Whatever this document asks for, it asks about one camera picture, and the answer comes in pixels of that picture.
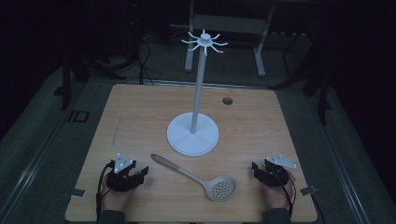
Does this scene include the grey metal table frame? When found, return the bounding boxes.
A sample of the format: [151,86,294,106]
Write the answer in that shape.
[184,0,276,77]

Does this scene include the person's left hand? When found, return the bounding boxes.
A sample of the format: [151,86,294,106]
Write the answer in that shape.
[100,173,136,215]

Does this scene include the grey table bracket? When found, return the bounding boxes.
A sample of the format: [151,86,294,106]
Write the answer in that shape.
[299,185,319,197]
[68,188,87,199]

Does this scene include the dark tripod stand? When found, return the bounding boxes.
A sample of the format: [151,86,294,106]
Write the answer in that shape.
[59,18,127,112]

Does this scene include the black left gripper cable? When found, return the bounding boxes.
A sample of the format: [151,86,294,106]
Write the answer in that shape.
[95,161,116,222]

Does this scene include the dark metal stand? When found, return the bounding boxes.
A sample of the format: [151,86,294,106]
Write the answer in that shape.
[269,29,333,126]

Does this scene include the person's right hand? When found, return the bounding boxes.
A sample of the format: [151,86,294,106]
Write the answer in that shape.
[263,169,296,210]

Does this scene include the white utensil rack with hooks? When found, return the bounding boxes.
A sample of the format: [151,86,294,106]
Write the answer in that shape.
[166,29,229,157]

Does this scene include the black floor cables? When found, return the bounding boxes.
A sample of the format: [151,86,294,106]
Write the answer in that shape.
[135,36,163,86]

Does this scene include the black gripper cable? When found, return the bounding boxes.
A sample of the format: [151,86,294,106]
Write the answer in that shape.
[273,173,298,218]
[95,161,116,222]

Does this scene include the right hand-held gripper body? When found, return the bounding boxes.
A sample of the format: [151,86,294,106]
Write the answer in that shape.
[257,154,298,188]

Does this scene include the slotted spoon with wooden handle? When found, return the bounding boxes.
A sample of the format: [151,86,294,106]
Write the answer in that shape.
[150,153,237,202]

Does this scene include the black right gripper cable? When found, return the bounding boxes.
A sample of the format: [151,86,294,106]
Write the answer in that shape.
[273,173,298,218]

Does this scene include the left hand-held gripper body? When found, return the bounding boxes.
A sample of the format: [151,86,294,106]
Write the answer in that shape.
[106,152,142,192]

